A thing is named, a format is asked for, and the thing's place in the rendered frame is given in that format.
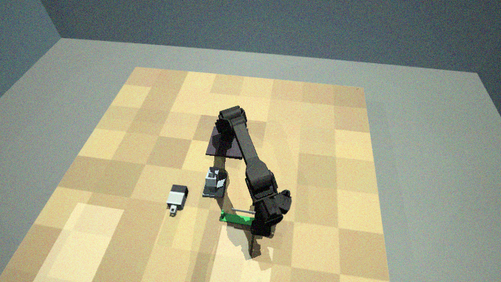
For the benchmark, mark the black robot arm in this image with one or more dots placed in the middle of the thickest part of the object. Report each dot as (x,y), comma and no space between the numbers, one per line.
(271,205)

